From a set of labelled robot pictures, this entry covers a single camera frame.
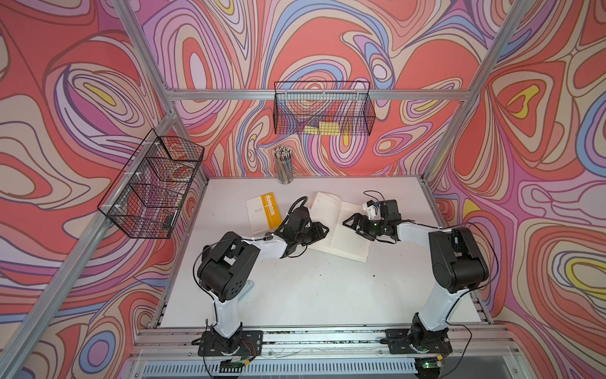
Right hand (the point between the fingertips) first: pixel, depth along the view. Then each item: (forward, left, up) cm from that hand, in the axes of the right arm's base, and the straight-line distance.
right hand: (351, 232), depth 96 cm
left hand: (-2, +9, +4) cm, 10 cm away
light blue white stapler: (-21, +40, -2) cm, 46 cm away
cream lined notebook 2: (+10, +8, +1) cm, 12 cm away
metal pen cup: (+32, +27, +13) cm, 44 cm away
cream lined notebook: (+13, +37, -1) cm, 39 cm away
